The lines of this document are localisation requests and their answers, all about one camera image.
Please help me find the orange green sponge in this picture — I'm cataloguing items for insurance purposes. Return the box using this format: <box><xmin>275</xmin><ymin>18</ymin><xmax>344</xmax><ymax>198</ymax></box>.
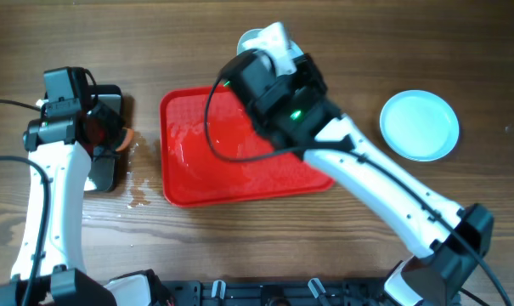
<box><xmin>113</xmin><ymin>127</ymin><xmax>134</xmax><ymax>152</ymax></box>

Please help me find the white plate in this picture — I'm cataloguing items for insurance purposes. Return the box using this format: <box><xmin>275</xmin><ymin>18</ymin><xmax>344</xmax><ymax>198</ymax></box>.
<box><xmin>236</xmin><ymin>28</ymin><xmax>303</xmax><ymax>58</ymax></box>
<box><xmin>379</xmin><ymin>90</ymin><xmax>460</xmax><ymax>162</ymax></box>

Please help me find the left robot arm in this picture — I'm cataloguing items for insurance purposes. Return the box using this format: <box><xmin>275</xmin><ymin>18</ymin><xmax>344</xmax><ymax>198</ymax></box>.
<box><xmin>0</xmin><ymin>100</ymin><xmax>168</xmax><ymax>305</ymax></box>

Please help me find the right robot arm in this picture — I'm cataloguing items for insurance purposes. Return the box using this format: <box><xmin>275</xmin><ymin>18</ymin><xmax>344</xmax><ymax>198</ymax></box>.
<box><xmin>219</xmin><ymin>49</ymin><xmax>494</xmax><ymax>305</ymax></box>

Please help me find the red plastic tray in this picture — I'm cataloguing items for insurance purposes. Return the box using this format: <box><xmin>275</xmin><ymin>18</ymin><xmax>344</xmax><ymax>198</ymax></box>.
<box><xmin>159</xmin><ymin>87</ymin><xmax>334</xmax><ymax>208</ymax></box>

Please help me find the black water basin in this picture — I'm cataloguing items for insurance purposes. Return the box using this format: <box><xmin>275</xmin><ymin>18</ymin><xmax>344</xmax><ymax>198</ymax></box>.
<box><xmin>84</xmin><ymin>85</ymin><xmax>124</xmax><ymax>192</ymax></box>

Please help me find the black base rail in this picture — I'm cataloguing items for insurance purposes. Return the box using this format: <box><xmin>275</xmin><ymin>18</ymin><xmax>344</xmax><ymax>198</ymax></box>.
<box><xmin>162</xmin><ymin>278</ymin><xmax>395</xmax><ymax>306</ymax></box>

